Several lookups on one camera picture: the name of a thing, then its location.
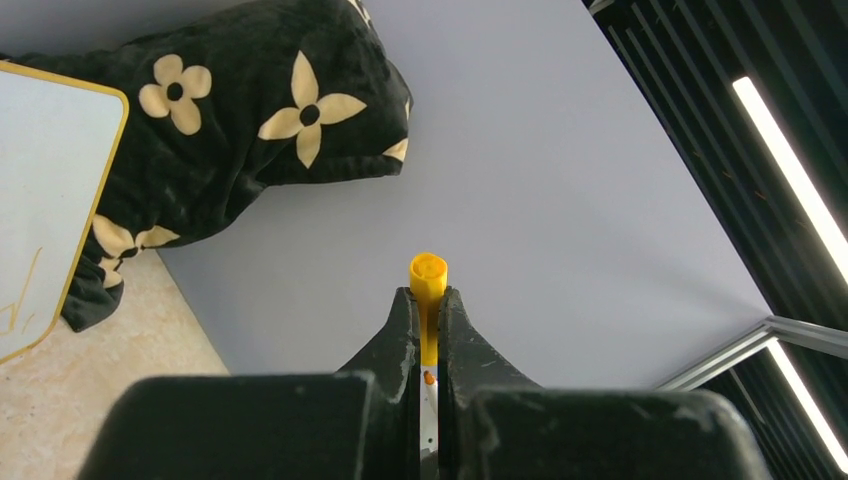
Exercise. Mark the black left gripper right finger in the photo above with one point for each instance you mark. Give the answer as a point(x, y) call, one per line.
point(496, 423)

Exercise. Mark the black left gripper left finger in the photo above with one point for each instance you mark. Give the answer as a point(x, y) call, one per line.
point(359, 422)

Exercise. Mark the yellow marker cap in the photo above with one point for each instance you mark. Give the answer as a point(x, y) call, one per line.
point(428, 281)

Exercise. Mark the white whiteboard yellow rim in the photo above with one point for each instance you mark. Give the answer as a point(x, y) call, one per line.
point(59, 136)

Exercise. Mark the white marker pen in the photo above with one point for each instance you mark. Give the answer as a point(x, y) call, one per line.
point(428, 430)

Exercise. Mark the ceiling light strip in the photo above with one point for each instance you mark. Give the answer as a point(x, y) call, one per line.
point(814, 414)
point(791, 168)

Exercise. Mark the black floral pillow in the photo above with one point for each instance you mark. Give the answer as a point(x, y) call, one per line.
point(266, 93)

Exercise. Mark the aluminium ceiling frame bar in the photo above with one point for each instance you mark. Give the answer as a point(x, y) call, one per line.
point(771, 330)

